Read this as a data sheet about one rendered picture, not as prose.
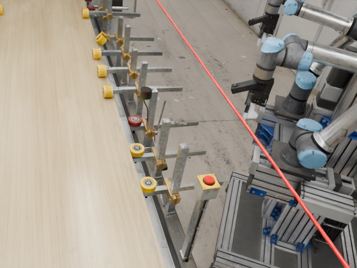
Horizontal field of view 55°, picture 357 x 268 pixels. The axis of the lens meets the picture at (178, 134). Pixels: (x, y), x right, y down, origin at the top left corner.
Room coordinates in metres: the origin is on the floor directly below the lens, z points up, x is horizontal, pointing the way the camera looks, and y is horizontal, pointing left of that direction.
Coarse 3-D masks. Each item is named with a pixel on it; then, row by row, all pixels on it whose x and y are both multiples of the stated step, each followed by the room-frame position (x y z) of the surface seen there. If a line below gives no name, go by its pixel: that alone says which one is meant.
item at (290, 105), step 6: (288, 96) 1.86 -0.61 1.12; (282, 102) 1.88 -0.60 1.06; (288, 102) 1.83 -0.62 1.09; (294, 102) 1.81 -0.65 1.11; (300, 102) 1.81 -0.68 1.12; (306, 102) 1.83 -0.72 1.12; (288, 108) 1.81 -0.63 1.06; (294, 108) 1.80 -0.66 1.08; (300, 108) 1.80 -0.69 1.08; (306, 108) 1.84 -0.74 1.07; (294, 114) 1.79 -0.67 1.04; (300, 114) 1.80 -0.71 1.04
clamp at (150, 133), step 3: (144, 120) 1.65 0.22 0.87; (144, 123) 1.62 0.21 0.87; (144, 126) 1.60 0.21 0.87; (144, 129) 1.59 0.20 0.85; (147, 129) 1.57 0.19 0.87; (150, 129) 1.57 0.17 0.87; (153, 129) 1.58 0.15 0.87; (144, 132) 1.58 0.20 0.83; (147, 132) 1.55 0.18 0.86; (150, 132) 1.55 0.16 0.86; (153, 132) 1.56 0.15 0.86; (147, 135) 1.54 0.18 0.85; (150, 135) 1.55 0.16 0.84; (153, 135) 1.56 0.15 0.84
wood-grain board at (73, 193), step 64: (0, 0) 2.89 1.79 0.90; (64, 0) 3.20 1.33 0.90; (0, 64) 1.88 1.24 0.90; (64, 64) 2.04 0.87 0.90; (0, 128) 1.29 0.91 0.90; (64, 128) 1.39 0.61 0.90; (0, 192) 0.90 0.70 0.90; (64, 192) 0.97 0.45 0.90; (128, 192) 1.04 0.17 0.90; (0, 256) 0.62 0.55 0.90; (64, 256) 0.67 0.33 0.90; (128, 256) 0.73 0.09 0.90
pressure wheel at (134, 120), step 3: (129, 117) 1.60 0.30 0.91; (132, 117) 1.61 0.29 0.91; (135, 117) 1.61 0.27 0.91; (138, 117) 1.62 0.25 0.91; (129, 120) 1.57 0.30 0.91; (132, 120) 1.58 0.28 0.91; (135, 120) 1.59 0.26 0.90; (138, 120) 1.59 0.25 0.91; (141, 120) 1.59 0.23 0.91; (129, 123) 1.56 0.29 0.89; (132, 123) 1.56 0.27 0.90; (135, 123) 1.56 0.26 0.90; (138, 123) 1.57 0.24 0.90; (132, 126) 1.56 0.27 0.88; (135, 126) 1.56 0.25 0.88; (138, 126) 1.57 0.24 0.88
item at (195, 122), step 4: (188, 120) 1.75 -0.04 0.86; (192, 120) 1.76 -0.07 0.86; (196, 120) 1.77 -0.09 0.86; (156, 124) 1.64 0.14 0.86; (160, 124) 1.65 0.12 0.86; (172, 124) 1.68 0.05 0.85; (176, 124) 1.70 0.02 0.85; (180, 124) 1.71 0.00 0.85; (184, 124) 1.72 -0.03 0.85; (188, 124) 1.73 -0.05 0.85; (192, 124) 1.74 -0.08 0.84; (196, 124) 1.75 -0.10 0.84; (132, 128) 1.57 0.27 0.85; (136, 128) 1.58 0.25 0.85; (140, 128) 1.60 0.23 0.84; (156, 128) 1.64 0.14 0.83
